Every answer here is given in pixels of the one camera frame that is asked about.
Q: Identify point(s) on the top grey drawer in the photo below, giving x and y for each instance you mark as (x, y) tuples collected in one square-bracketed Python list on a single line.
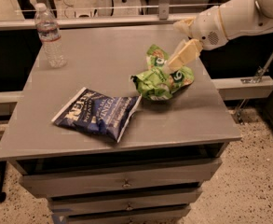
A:
[(126, 177)]

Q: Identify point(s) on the bottom grey drawer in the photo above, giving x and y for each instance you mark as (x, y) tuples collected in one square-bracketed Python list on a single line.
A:
[(127, 217)]

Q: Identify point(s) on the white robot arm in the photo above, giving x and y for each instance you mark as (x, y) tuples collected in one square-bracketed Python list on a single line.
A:
[(245, 17)]

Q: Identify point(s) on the grey drawer cabinet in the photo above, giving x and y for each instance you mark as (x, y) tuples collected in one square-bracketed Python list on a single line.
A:
[(84, 139)]

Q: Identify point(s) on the black stand leg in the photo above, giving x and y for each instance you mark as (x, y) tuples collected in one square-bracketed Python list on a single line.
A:
[(3, 166)]

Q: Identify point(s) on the green rice chip bag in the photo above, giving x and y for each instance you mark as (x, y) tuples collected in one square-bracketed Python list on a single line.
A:
[(156, 85)]

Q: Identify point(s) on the grey drawer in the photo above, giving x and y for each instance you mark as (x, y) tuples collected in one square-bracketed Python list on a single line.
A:
[(124, 202), (126, 177), (127, 217)]

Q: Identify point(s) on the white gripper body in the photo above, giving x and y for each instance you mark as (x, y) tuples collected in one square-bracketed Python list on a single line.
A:
[(208, 30)]

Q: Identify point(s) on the blue kettle chip bag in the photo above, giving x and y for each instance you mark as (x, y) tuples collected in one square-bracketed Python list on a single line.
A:
[(92, 112)]

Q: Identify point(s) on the middle grey drawer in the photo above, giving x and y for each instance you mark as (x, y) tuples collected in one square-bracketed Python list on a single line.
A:
[(124, 202)]

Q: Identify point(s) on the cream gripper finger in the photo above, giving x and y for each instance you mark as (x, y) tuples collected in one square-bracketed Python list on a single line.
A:
[(186, 52), (184, 26)]

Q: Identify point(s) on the clear plastic water bottle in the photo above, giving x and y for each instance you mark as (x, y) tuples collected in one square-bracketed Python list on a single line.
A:
[(50, 35)]

